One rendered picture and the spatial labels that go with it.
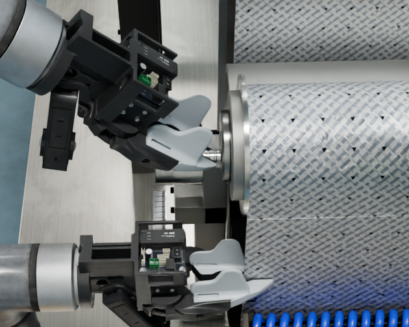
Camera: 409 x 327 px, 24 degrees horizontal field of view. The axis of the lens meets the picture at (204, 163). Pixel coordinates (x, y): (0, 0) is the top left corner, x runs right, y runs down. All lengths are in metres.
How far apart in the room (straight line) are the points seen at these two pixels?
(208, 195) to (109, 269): 0.14
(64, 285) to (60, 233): 0.35
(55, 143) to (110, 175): 0.51
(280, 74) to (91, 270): 0.31
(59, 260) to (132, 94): 0.25
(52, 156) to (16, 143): 1.81
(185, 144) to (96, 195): 0.50
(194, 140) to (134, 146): 0.06
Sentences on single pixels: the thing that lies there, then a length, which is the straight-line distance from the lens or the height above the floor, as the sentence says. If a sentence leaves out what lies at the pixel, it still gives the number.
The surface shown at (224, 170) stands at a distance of 0.96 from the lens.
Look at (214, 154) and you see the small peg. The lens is 0.96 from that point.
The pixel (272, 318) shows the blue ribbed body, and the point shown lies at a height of 1.04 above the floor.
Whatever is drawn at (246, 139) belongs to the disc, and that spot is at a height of 1.31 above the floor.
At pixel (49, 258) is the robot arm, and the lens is 1.03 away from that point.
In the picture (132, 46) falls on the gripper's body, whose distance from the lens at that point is 0.87.
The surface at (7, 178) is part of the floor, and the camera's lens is 2.66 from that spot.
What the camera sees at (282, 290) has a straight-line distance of 1.09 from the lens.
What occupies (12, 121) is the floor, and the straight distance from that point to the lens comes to 2.81.
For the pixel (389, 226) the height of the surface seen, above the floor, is 1.19.
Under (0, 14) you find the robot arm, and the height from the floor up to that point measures 1.46.
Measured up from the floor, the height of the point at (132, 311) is 1.08.
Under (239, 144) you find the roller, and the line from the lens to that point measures 0.93.
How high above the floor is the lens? 1.97
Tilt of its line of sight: 48 degrees down
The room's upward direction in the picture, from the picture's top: straight up
